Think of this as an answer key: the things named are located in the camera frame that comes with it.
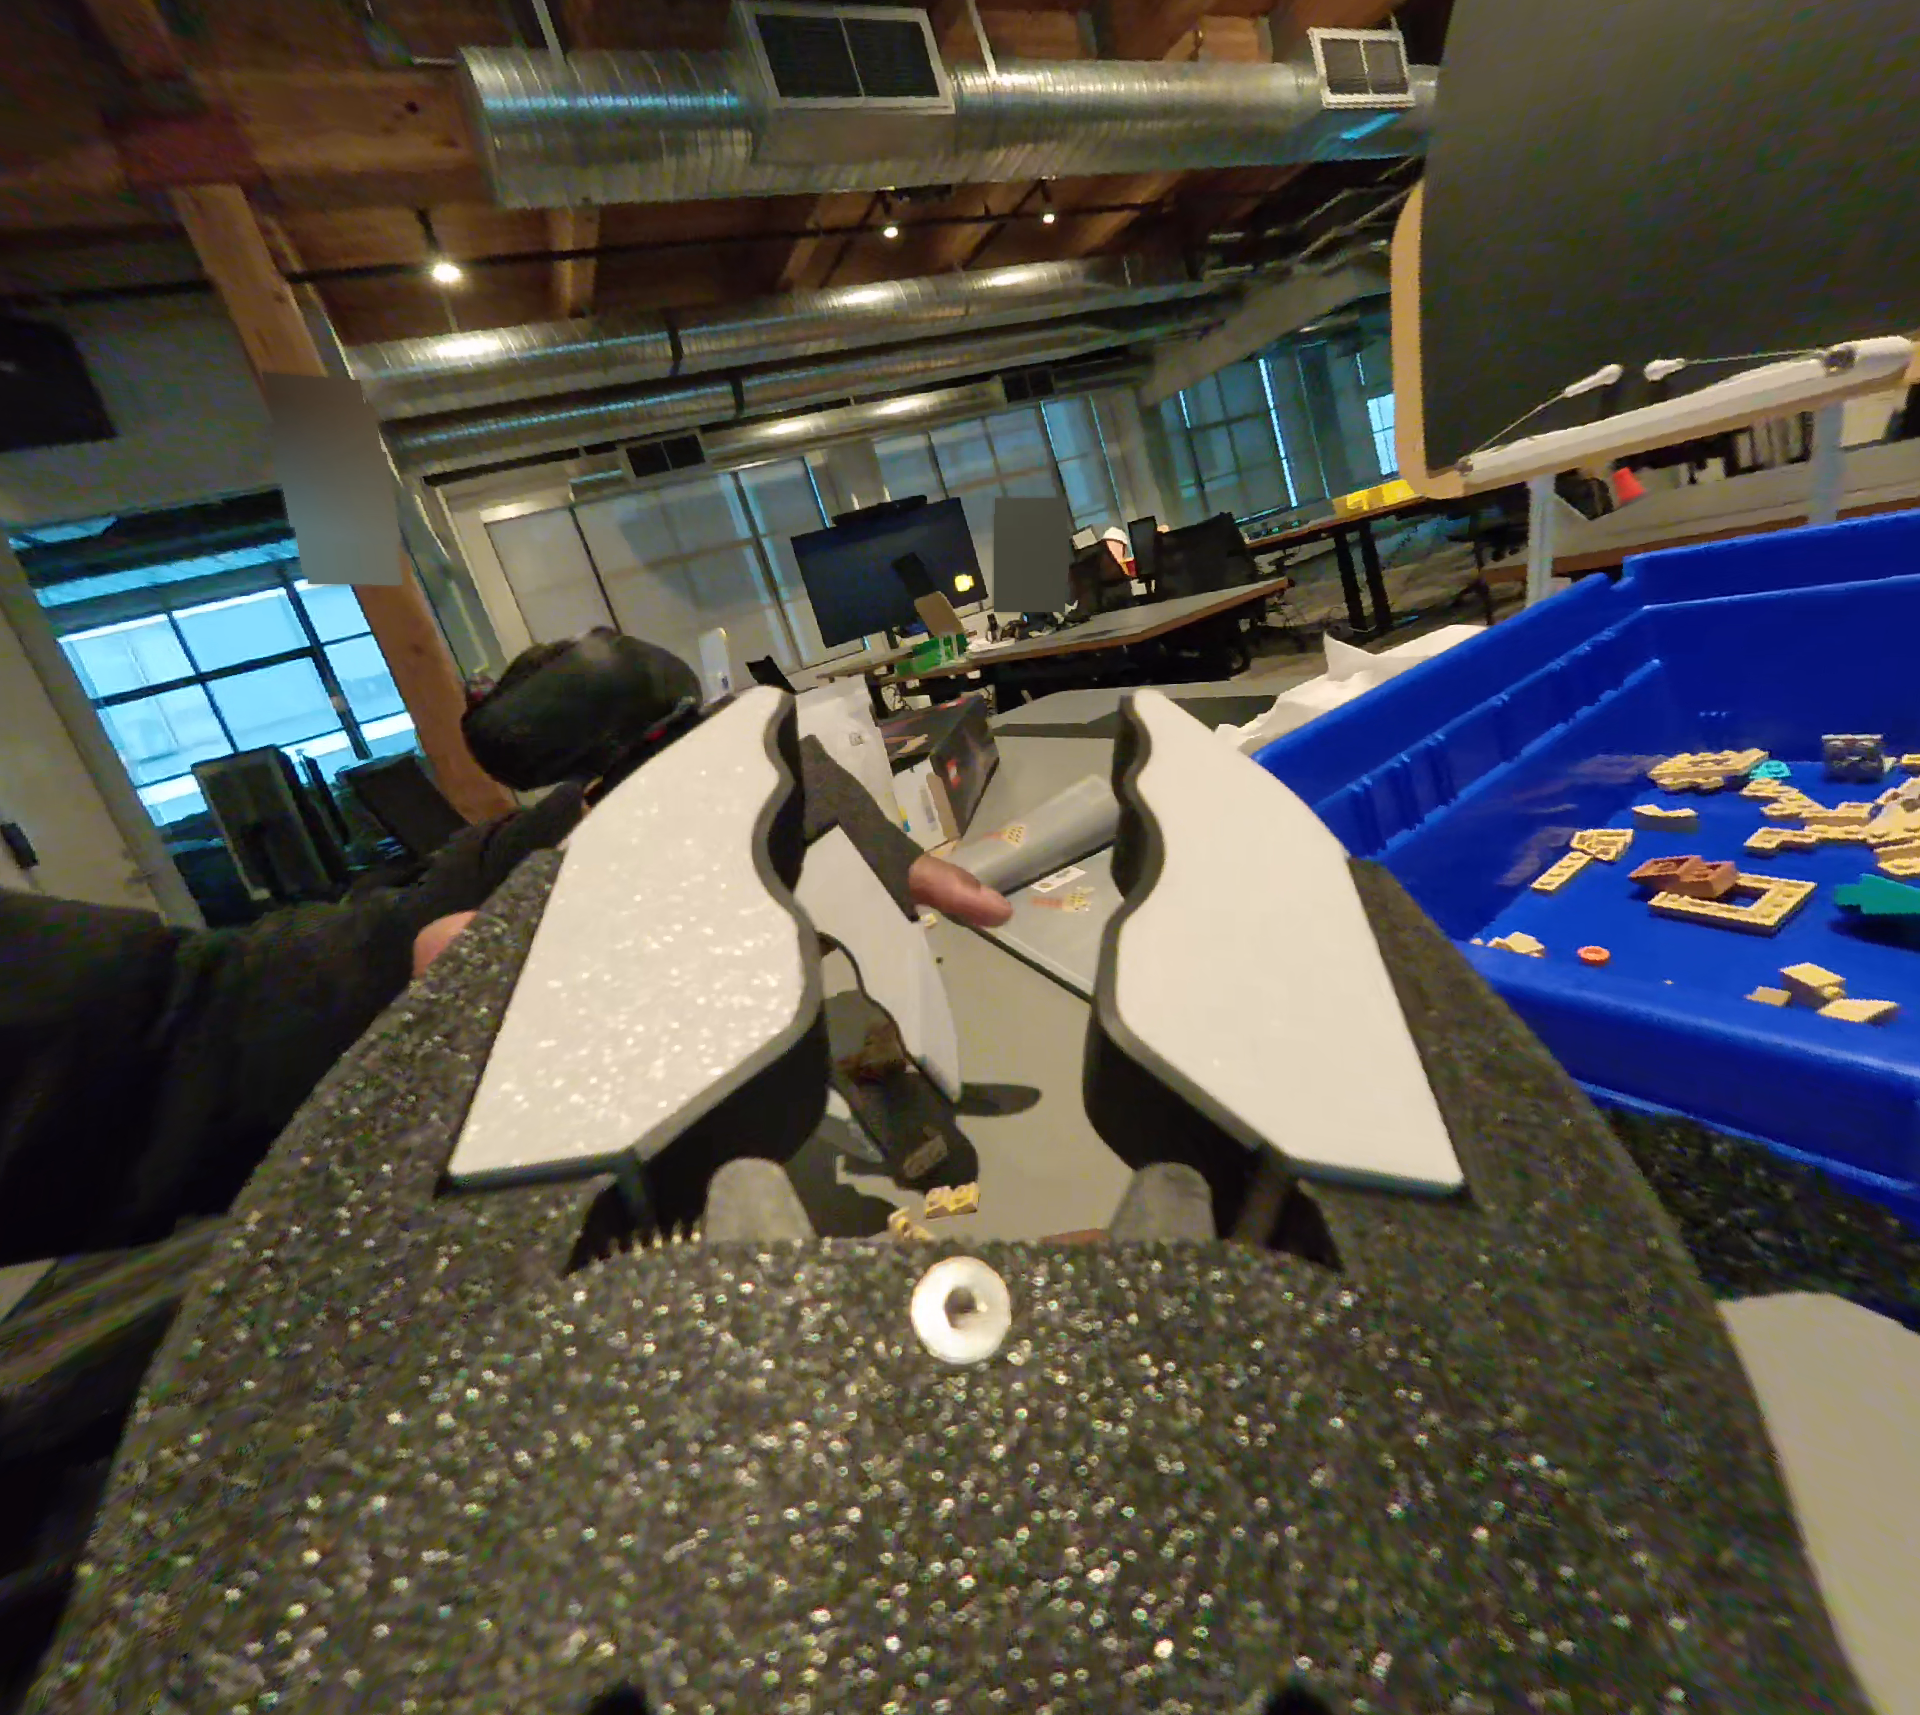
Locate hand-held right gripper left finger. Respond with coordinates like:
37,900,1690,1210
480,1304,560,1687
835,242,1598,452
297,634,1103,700
444,684,835,1202

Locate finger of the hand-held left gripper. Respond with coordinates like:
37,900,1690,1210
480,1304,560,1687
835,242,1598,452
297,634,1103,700
910,690,1008,848
955,774,1131,902

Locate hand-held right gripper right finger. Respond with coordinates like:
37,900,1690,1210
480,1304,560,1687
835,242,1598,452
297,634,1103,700
1086,690,1473,1208

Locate person's left forearm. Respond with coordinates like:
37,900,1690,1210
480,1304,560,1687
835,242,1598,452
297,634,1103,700
0,802,573,1268

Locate grey desk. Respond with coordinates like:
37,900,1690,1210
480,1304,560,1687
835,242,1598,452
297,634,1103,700
787,696,1920,1715

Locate person's left hand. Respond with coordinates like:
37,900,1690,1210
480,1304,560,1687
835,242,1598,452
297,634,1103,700
910,852,1020,934

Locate wooden office table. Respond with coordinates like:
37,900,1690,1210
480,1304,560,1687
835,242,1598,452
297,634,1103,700
900,570,1292,698

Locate black computer monitor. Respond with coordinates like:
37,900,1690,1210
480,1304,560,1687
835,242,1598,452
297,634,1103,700
791,496,987,646

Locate blue plastic bin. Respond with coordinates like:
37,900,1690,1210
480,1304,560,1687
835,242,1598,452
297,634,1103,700
1255,510,1920,1222

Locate black office chair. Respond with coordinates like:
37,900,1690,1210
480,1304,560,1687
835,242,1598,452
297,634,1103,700
186,742,469,922

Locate pile of toy bricks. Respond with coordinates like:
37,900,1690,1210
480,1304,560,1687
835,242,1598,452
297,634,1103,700
1477,732,1920,1034

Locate gooseneck microphone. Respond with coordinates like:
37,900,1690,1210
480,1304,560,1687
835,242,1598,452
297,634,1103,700
1644,346,1833,388
1471,360,1629,464

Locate white table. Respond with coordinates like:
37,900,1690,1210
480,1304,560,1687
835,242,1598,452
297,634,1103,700
1427,336,1920,608

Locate black panel wooden rim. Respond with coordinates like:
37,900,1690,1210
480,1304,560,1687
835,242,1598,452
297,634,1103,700
1391,0,1920,502

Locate long thin metal duct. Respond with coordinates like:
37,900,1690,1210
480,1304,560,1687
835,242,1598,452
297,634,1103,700
346,246,1202,434

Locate black wall speaker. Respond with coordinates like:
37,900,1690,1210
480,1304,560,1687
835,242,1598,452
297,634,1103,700
0,312,116,458

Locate wide metal air duct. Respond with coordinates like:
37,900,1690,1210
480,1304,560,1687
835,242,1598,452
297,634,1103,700
461,0,1442,212

